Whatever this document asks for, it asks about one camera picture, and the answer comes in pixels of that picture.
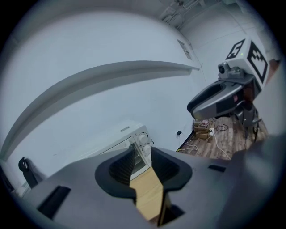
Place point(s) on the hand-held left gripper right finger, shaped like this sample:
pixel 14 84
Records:
pixel 201 179

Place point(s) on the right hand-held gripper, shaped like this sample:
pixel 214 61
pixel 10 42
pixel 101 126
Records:
pixel 257 60

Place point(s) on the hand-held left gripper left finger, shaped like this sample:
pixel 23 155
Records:
pixel 93 208

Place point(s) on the white oven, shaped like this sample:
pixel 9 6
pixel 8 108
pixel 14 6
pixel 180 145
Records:
pixel 129 130

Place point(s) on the person's right forearm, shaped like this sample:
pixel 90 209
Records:
pixel 273 67

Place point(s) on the white power strip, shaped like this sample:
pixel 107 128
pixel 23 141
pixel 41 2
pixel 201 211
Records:
pixel 211 132

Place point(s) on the cardboard box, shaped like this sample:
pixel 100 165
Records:
pixel 201 132

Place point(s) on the black power adapter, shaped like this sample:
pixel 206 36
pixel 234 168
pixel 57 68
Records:
pixel 179 133

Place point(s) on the light wooden table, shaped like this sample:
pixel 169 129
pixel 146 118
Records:
pixel 147 192

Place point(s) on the wall poster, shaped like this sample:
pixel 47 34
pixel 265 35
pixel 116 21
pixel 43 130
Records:
pixel 185 50

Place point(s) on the grey wall ledge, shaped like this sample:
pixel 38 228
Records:
pixel 89 73

